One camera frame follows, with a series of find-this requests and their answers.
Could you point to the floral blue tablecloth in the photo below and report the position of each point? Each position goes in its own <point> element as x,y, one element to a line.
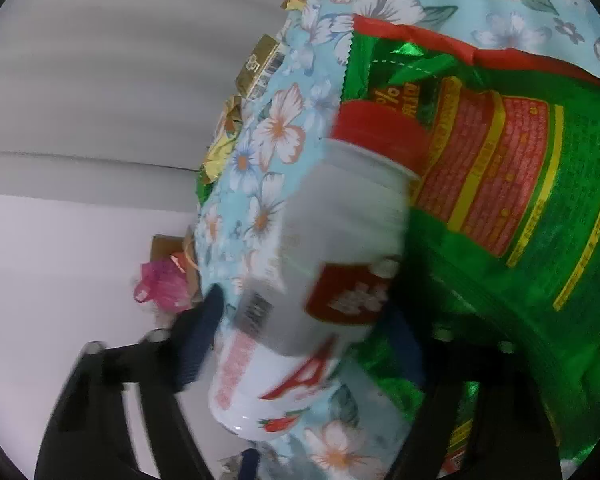
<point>280,125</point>

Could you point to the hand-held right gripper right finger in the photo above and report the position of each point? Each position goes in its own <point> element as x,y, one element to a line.
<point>405,340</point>

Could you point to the crumpled yellow wrapper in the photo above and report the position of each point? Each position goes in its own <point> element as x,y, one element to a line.
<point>220,152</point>

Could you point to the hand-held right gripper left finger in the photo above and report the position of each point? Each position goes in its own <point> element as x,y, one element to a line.
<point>205,332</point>

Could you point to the green snack bag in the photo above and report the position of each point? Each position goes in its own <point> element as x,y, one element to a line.
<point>580,210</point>

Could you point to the white bottle with red cap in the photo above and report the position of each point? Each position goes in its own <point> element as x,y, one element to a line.
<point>340,220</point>

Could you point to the cardboard box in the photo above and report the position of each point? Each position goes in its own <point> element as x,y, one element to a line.
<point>165,247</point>

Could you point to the gold carton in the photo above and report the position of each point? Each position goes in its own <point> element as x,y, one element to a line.
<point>260,65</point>

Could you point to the pink plastic bag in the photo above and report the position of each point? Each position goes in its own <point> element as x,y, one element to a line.
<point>162,282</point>

